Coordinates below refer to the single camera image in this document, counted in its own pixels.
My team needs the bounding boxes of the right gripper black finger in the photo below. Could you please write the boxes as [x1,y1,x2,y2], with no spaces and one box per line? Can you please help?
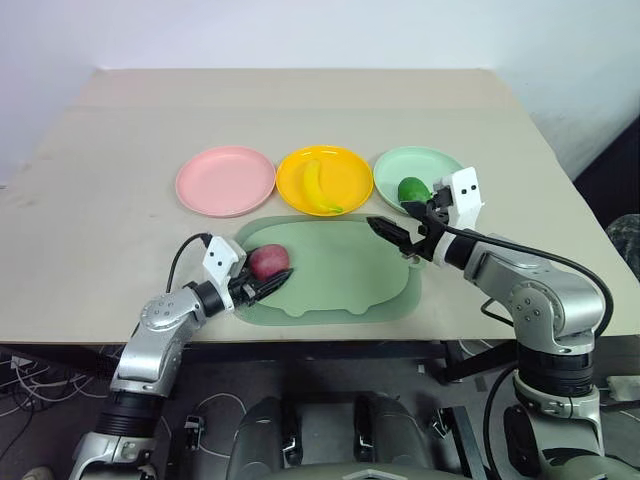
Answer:
[366,215,417,252]
[399,199,436,219]

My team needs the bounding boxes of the light green round plate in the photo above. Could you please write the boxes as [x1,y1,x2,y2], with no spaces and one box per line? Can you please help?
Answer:
[372,145,466,216]

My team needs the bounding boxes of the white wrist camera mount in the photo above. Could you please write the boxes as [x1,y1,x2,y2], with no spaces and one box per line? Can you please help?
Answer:
[430,167,489,266]
[201,235,248,311]

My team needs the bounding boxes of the dark mottled round object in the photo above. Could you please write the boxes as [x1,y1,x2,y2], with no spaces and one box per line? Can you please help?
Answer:
[605,212,640,279]

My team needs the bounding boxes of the dark grey rounded shape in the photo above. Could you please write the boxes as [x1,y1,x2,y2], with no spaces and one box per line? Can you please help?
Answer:
[352,393,442,466]
[234,397,301,474]

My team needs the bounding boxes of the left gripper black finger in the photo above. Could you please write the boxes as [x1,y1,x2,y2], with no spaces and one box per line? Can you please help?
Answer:
[253,268,296,303]

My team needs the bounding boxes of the white floor cables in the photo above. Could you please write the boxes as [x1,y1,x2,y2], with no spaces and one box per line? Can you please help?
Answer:
[0,349,104,416]

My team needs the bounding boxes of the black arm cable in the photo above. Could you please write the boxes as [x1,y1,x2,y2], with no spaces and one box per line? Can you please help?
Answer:
[439,224,615,341]
[166,232,214,294]

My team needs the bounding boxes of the black metal table frame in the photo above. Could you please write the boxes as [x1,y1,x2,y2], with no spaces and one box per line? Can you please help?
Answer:
[0,341,524,386]

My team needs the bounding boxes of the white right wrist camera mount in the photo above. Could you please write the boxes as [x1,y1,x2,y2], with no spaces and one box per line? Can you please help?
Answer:
[430,167,489,266]

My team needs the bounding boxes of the green silicone mat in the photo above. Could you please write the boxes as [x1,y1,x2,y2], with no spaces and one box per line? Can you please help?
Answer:
[234,213,424,329]

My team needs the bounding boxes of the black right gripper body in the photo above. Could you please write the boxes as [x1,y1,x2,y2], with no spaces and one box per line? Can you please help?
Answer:
[404,187,455,262]

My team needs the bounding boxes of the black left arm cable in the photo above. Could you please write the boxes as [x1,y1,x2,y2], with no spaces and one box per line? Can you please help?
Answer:
[166,232,214,294]

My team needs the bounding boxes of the yellow banana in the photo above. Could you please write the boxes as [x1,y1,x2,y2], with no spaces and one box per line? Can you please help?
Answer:
[302,159,345,215]

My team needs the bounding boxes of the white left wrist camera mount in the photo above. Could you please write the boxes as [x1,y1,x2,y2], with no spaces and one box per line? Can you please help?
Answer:
[201,235,248,311]

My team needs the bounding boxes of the pink round plate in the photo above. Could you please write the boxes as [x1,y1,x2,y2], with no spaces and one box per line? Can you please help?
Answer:
[174,145,277,219]

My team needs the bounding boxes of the yellow round plate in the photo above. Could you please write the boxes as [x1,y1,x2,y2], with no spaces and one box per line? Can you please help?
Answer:
[275,144,375,217]

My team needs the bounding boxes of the red apple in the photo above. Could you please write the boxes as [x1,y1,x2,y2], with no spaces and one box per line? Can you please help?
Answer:
[248,243,291,281]

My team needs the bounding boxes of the white box on floor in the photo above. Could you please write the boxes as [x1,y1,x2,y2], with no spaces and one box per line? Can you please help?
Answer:
[602,377,640,401]

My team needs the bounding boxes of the green round fruit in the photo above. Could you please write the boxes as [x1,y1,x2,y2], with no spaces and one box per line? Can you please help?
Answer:
[397,176,434,204]

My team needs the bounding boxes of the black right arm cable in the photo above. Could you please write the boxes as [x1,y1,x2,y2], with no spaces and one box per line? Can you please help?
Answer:
[439,224,615,341]

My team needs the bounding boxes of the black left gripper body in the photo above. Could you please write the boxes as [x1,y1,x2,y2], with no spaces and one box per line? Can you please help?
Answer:
[229,257,265,307]

